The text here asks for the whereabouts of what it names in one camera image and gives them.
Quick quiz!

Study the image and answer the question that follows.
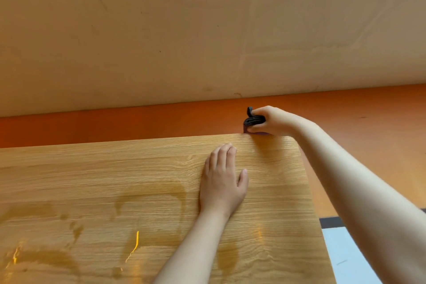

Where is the person's left hand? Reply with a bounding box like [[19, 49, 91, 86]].
[[199, 143, 249, 220]]

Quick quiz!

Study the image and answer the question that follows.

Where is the person's right hand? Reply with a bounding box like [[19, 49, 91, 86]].
[[247, 106, 297, 137]]

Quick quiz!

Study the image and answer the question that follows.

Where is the dark cleaning cloth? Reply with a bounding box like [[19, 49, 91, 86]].
[[243, 107, 267, 134]]

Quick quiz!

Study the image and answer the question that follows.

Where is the person's left forearm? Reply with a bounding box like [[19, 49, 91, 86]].
[[154, 208, 230, 284]]

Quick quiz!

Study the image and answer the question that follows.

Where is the person's right forearm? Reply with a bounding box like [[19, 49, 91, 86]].
[[292, 119, 426, 284]]

